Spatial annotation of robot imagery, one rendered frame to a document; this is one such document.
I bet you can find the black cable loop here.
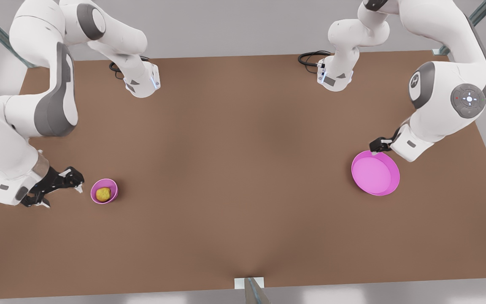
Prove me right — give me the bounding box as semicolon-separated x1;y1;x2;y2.
108;55;151;80
297;50;333;75

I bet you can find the small pink bowl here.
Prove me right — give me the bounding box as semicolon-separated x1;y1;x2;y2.
90;178;119;205

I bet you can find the pink round plate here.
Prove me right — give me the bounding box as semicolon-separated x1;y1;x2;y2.
351;150;400;197

